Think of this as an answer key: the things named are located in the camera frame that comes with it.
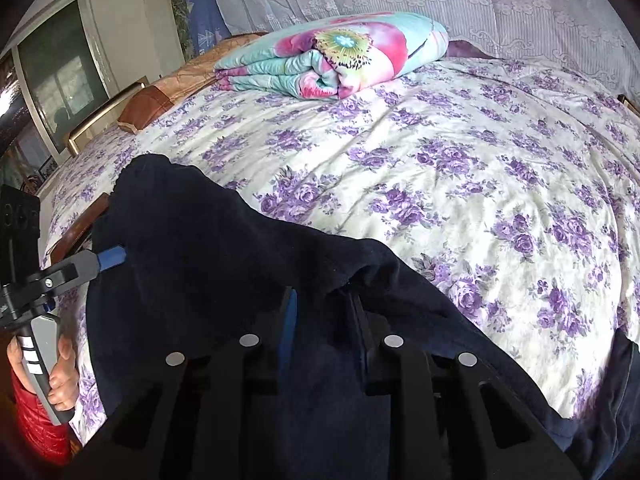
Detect brown satin pillow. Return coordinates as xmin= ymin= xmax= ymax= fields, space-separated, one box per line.
xmin=117 ymin=32 xmax=268 ymax=135

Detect person's left hand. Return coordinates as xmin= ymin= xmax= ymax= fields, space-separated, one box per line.
xmin=7 ymin=335 xmax=78 ymax=411

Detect green patterned wall poster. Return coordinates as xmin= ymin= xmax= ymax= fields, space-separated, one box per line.
xmin=167 ymin=0 xmax=195 ymax=63

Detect folded colourful floral quilt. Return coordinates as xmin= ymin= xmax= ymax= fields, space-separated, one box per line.
xmin=214 ymin=11 xmax=450 ymax=102

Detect person's left forearm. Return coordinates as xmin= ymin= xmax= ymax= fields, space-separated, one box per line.
xmin=10 ymin=374 xmax=72 ymax=467

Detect blue patterned cloth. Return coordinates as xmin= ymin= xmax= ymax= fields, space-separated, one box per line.
xmin=179 ymin=0 xmax=233 ymax=58

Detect plain purple cloth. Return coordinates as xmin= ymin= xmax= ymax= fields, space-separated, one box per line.
xmin=445 ymin=39 xmax=496 ymax=60

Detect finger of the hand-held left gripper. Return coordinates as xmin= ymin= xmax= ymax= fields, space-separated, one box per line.
xmin=27 ymin=244 xmax=126 ymax=292

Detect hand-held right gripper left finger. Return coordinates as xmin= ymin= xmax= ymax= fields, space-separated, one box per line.
xmin=65 ymin=285 xmax=299 ymax=480

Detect wooden bed frame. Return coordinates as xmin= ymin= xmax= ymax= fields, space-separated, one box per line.
xmin=47 ymin=79 xmax=150 ymax=267

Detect navy blue pants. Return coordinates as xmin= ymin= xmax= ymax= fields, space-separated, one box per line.
xmin=82 ymin=154 xmax=581 ymax=480

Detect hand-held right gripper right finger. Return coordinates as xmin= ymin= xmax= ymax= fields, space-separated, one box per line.
xmin=349 ymin=289 xmax=582 ymax=480

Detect window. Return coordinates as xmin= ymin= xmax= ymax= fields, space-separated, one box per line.
xmin=12 ymin=0 xmax=113 ymax=153

